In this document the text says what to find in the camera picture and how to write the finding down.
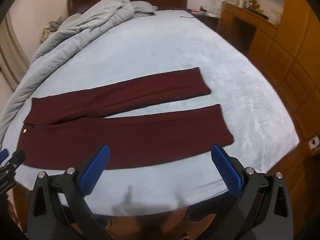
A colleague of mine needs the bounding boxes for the maroon pants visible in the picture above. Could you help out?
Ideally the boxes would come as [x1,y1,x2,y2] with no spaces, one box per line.
[18,67,235,171]

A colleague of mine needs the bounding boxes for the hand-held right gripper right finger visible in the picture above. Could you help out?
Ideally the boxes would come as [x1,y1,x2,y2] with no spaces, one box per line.
[211,144,293,240]

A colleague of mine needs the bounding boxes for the wooden cabinet unit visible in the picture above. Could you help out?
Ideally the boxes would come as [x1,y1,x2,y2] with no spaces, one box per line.
[219,0,320,230]

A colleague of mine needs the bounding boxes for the small black white object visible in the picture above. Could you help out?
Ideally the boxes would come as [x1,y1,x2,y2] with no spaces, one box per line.
[308,134,320,153]

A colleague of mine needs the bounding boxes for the grey-blue duvet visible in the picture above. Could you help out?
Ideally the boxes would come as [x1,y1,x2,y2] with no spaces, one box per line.
[0,0,158,140]

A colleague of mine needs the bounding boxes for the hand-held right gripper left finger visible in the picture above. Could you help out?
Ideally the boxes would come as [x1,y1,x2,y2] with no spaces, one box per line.
[27,144,111,240]

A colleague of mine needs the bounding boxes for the floral cloth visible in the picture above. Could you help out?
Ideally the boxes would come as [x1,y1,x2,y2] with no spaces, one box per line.
[41,26,54,43]

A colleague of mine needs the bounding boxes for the grey-blue pillow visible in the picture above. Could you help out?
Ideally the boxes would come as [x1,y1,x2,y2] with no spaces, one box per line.
[130,1,158,18]

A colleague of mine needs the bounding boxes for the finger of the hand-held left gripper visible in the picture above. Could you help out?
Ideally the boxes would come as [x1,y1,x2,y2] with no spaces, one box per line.
[0,149,10,165]
[0,151,26,195]

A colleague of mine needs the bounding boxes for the grey cloth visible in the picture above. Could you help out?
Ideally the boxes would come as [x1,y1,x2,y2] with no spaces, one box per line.
[49,16,64,29]

